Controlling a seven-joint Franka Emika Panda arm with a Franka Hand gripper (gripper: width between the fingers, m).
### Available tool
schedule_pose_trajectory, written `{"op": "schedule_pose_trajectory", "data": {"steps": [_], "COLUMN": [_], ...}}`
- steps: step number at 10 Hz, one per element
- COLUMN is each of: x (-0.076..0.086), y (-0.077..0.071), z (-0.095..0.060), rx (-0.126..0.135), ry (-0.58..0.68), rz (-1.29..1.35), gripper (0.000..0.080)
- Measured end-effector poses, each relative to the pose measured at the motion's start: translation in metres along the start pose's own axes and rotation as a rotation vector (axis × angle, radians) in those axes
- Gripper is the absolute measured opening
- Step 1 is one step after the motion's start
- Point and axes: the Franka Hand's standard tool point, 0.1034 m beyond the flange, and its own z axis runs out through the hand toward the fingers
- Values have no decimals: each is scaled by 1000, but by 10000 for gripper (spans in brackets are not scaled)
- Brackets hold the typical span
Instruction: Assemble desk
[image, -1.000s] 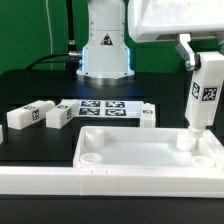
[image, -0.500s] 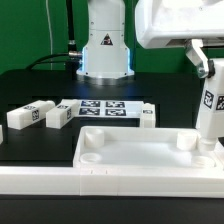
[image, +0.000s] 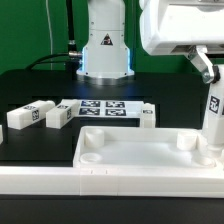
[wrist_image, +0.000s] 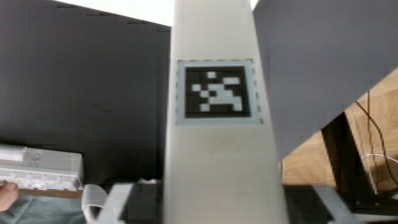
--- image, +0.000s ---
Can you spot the white L-shaped fence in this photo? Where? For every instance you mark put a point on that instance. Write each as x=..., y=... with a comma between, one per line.
x=113, y=181

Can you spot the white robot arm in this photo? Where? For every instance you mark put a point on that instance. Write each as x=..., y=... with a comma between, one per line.
x=106, y=57

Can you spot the white marker sheet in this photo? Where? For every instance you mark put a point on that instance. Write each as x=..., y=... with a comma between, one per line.
x=107, y=108

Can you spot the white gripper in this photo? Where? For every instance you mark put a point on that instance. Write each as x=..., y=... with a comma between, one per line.
x=172, y=27

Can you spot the white desk top tray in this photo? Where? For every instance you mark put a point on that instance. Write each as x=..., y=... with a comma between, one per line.
x=134, y=147

